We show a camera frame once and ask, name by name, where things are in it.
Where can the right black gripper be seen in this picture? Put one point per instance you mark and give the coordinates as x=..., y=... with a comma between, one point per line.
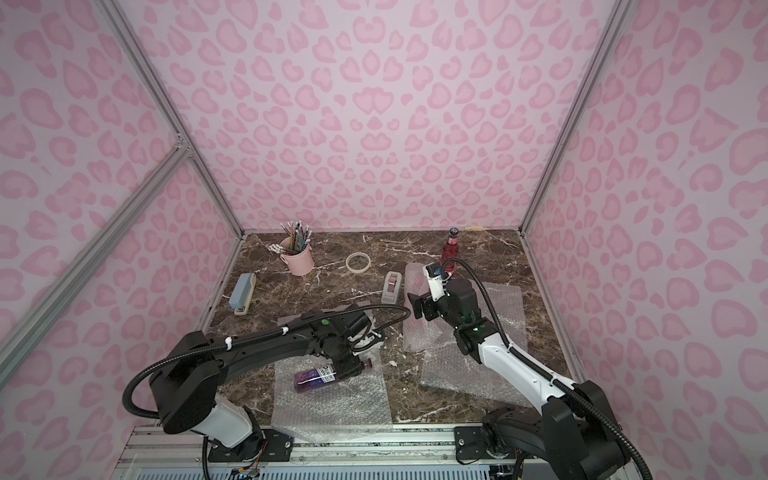
x=424, y=306

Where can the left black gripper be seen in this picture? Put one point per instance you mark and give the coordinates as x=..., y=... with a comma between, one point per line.
x=351, y=366

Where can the purple bottle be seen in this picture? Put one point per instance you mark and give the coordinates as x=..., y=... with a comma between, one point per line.
x=327, y=374

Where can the white tape dispenser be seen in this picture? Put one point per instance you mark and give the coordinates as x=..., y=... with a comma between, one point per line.
x=391, y=288

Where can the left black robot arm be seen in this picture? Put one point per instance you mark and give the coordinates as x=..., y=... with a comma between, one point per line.
x=181, y=390

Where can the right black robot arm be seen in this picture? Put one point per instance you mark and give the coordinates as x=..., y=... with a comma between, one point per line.
x=575, y=429

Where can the tape roll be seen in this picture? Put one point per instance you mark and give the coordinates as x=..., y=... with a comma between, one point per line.
x=358, y=262

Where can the pink pencil cup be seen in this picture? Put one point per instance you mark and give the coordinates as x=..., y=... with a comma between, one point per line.
x=298, y=264

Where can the grey stapler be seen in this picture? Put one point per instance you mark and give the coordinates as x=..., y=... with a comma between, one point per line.
x=241, y=296

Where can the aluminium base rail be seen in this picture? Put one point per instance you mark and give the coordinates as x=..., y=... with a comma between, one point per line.
x=405, y=451

